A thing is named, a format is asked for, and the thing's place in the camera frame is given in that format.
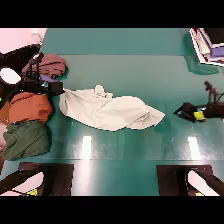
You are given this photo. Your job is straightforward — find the orange garment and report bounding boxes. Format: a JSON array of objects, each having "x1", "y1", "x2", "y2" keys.
[{"x1": 7, "y1": 91, "x2": 54, "y2": 125}]

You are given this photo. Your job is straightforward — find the lilac garment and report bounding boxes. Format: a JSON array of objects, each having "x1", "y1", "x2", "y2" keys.
[{"x1": 207, "y1": 44, "x2": 224, "y2": 63}]

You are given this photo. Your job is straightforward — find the black garment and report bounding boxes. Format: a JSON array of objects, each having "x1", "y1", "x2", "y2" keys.
[{"x1": 202, "y1": 27, "x2": 224, "y2": 47}]

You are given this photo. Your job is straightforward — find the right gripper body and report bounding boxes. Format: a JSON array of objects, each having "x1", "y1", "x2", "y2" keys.
[{"x1": 173, "y1": 101, "x2": 206, "y2": 124}]

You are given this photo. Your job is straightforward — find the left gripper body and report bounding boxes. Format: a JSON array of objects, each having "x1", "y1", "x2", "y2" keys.
[{"x1": 47, "y1": 80, "x2": 65, "y2": 97}]

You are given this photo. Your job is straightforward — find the mauve brown garment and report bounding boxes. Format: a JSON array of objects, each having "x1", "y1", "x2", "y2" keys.
[{"x1": 21, "y1": 53, "x2": 69, "y2": 80}]

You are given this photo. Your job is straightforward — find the dark green garment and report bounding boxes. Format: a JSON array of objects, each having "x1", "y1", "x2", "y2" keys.
[{"x1": 2, "y1": 120, "x2": 51, "y2": 162}]

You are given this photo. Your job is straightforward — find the white shirt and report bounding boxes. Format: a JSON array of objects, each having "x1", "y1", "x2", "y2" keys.
[{"x1": 58, "y1": 84, "x2": 166, "y2": 132}]

